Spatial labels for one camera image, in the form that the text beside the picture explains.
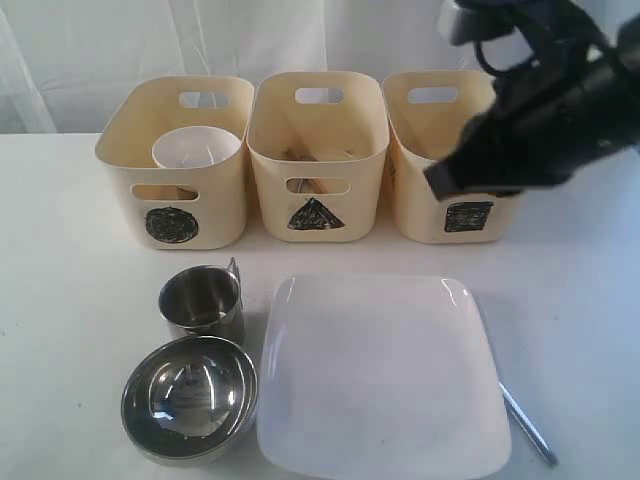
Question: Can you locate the cream bin with triangle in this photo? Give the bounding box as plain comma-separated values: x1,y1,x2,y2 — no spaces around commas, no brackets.
246,71,390,242

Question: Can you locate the steel table knife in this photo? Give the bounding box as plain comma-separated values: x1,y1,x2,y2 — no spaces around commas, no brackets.
474,294,559,467

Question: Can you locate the white curtain backdrop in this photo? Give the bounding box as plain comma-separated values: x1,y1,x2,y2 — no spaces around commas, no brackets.
1,1,477,134

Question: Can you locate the wooden chopstick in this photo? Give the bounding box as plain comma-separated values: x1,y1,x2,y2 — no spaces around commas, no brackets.
284,149,329,194

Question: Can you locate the cream bin with circle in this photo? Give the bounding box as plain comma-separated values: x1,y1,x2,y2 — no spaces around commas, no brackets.
95,75,254,250

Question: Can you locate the stainless steel bowl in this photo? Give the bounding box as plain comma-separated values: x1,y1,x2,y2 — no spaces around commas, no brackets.
120,336,258,468

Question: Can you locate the cream bin with square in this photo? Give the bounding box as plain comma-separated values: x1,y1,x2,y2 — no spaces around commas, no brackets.
382,70,519,244

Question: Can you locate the steel mug wire handle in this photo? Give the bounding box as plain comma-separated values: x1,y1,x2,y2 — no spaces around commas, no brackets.
158,257,246,345

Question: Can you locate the white square plate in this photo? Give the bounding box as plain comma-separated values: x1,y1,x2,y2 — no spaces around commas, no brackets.
257,273,512,479

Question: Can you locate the white round bowl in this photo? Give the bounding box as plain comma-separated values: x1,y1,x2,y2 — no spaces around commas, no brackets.
151,126,241,169

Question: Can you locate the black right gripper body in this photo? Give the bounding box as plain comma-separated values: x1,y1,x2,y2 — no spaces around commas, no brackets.
424,19,639,201

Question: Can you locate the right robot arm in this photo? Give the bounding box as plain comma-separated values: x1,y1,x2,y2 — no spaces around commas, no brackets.
423,1,639,201

